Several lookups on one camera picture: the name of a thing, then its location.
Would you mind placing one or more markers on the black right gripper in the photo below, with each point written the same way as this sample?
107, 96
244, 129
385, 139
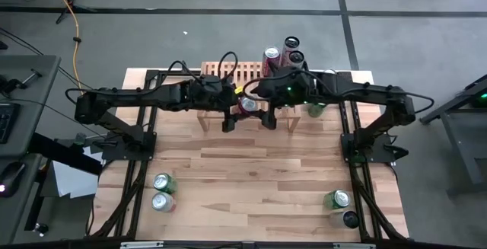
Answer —
289, 89

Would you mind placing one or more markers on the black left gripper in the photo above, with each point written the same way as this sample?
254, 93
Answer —
211, 93

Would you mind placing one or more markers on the red Coca-Cola can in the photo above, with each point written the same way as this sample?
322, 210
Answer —
248, 105
271, 53

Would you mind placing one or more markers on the green soda can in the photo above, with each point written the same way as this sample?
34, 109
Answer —
316, 111
338, 198
163, 181

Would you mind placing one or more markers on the tall slim white can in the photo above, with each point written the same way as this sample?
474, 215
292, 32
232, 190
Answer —
296, 57
291, 42

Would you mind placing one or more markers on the pink and white can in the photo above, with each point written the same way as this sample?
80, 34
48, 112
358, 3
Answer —
163, 201

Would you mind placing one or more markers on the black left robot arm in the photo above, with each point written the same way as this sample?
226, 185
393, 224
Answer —
133, 94

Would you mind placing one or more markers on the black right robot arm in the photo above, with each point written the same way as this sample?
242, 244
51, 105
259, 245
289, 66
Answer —
361, 89

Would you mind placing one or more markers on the wooden slatted shelf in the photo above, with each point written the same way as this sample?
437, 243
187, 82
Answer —
249, 70

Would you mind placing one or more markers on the yellow tag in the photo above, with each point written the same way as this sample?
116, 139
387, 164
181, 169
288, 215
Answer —
239, 89

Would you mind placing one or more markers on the pale can with dark lid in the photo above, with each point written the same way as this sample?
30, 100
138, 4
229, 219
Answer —
348, 219

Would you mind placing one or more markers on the small grey cylinder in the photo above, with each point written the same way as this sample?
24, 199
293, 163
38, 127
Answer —
80, 139

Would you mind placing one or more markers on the black diagonal beam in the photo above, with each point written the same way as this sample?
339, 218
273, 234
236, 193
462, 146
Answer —
64, 154

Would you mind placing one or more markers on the white paper sheet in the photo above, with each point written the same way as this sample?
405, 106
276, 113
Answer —
72, 180

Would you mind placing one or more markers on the grey desk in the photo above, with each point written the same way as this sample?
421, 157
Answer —
34, 119
15, 218

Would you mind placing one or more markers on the grey metal stand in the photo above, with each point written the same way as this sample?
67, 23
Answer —
462, 154

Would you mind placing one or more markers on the black tripod stand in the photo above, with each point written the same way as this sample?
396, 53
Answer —
71, 2

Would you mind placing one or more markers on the small black knob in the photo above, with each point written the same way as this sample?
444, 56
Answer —
41, 228

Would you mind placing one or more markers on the black clamp tool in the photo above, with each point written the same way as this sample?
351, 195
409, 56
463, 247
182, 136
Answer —
11, 84

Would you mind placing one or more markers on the black keyboard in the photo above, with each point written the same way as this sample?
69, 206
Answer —
7, 123

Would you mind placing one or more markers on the black computer mouse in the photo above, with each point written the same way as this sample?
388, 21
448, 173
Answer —
13, 176

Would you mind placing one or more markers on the black left table frame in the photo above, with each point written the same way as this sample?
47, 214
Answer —
114, 150

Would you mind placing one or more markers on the black table frame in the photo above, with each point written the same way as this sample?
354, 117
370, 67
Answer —
384, 155
114, 150

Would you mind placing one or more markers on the black right table frame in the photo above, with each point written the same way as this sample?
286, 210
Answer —
384, 155

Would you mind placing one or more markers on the black front rail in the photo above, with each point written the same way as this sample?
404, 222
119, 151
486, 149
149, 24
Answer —
243, 246

